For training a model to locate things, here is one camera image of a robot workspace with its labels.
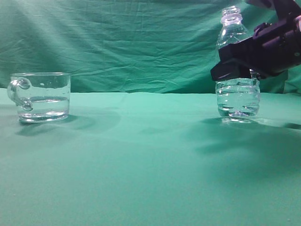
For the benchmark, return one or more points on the clear glass mug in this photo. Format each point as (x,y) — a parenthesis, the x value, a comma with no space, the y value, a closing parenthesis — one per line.
(40,97)

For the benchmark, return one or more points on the green tablecloth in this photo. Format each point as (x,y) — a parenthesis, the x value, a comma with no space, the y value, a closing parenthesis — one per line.
(145,159)

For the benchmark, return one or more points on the green cloth backdrop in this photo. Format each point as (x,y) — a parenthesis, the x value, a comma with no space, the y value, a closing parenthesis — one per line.
(157,46)

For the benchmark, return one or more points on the clear plastic water bottle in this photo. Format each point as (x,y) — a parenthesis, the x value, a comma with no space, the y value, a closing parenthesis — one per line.
(236,97)

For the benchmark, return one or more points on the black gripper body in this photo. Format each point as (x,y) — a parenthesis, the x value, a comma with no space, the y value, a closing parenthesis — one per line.
(276,46)

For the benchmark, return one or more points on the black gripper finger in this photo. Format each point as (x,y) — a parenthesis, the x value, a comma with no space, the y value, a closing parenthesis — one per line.
(237,59)

